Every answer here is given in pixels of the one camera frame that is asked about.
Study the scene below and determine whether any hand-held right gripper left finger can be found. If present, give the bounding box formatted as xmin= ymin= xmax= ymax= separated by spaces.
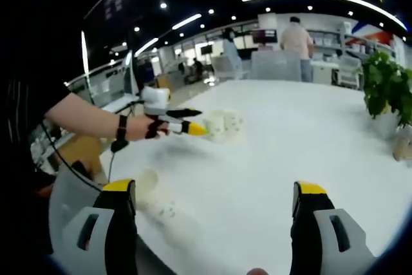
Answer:
xmin=51 ymin=178 xmax=139 ymax=275

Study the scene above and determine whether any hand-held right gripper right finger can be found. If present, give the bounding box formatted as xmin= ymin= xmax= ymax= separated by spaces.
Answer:
xmin=290 ymin=180 xmax=376 ymax=275

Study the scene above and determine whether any pile of white paper cups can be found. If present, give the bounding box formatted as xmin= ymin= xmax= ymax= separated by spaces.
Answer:
xmin=203 ymin=109 xmax=245 ymax=144

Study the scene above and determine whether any white cup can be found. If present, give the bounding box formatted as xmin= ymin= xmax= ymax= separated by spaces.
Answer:
xmin=136 ymin=167 xmax=177 ymax=218

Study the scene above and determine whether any person's left hand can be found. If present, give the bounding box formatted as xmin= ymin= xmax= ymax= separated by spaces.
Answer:
xmin=127 ymin=115 xmax=171 ymax=141

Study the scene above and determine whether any black wristband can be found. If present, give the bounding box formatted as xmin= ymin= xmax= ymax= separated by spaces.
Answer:
xmin=116 ymin=114 xmax=128 ymax=142

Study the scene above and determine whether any black pole stand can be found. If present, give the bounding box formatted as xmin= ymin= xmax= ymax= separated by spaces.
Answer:
xmin=127 ymin=30 xmax=142 ymax=95

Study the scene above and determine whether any white slatted chair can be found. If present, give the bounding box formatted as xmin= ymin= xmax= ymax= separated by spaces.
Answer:
xmin=211 ymin=54 xmax=236 ymax=79

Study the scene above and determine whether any white table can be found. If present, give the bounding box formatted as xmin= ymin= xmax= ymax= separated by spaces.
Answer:
xmin=99 ymin=78 xmax=412 ymax=275

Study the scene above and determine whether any brown cardboard box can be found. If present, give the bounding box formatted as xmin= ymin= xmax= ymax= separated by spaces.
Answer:
xmin=53 ymin=135 xmax=109 ymax=182

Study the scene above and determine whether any grey translucent chair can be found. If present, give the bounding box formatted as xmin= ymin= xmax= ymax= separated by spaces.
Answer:
xmin=250 ymin=51 xmax=302 ymax=81

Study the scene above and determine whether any small beige container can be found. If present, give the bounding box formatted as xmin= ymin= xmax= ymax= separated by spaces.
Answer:
xmin=393 ymin=136 xmax=412 ymax=162

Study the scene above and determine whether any person's dark shirt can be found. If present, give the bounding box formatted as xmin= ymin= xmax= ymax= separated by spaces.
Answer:
xmin=0 ymin=0 xmax=73 ymax=256

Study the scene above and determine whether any potted green plant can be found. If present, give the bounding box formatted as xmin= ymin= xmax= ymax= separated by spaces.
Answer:
xmin=362 ymin=50 xmax=412 ymax=128

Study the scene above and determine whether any black cable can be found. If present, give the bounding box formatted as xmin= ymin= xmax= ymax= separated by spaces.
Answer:
xmin=41 ymin=120 xmax=103 ymax=192
xmin=108 ymin=141 xmax=129 ymax=183

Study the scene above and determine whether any wall monitor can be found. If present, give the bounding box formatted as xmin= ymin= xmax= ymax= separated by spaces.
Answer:
xmin=252 ymin=29 xmax=277 ymax=44

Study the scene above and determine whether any red blue wall graphic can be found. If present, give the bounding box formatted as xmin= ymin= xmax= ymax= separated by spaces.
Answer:
xmin=352 ymin=20 xmax=397 ymax=41

